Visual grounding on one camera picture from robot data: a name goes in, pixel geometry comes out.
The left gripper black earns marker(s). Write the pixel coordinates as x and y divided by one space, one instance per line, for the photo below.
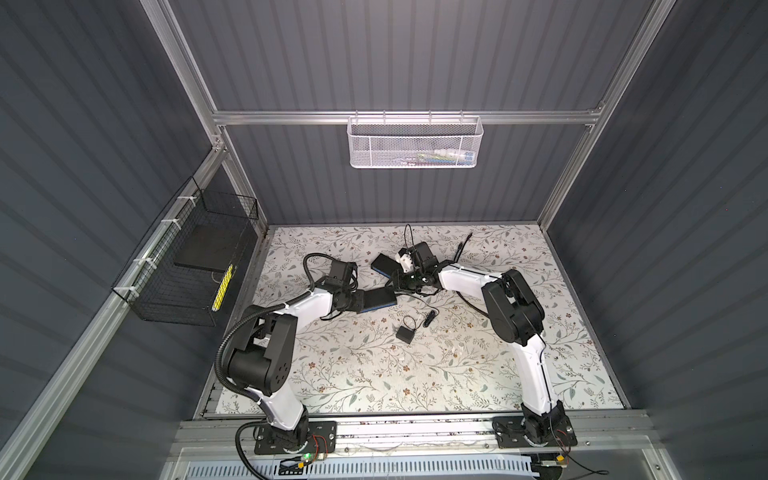
348 308

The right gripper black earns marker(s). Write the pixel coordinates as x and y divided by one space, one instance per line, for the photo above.
399 282

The black network switch blue ports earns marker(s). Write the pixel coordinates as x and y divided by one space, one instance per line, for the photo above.
375 299

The black power adapter with cable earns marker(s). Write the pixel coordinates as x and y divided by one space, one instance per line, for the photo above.
410 325

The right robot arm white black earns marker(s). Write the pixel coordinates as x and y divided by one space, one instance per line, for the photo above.
515 314

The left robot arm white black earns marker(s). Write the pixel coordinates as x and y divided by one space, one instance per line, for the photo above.
255 356

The markers in white basket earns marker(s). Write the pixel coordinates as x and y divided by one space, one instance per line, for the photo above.
440 158

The black foam pad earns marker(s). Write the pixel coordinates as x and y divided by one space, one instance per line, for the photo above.
208 248

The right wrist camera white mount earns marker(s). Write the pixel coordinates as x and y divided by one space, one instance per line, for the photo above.
405 260

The black ribbed network switch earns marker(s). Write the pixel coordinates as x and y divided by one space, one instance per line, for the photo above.
385 265

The white wire mesh basket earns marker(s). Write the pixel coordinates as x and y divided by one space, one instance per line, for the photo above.
379 142

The black wire basket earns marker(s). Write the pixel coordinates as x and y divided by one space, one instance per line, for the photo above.
158 291

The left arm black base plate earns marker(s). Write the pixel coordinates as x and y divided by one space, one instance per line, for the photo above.
307 437

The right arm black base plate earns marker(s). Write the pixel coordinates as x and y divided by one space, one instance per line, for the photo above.
519 431

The white ventilated cable duct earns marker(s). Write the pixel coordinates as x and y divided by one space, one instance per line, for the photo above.
406 467

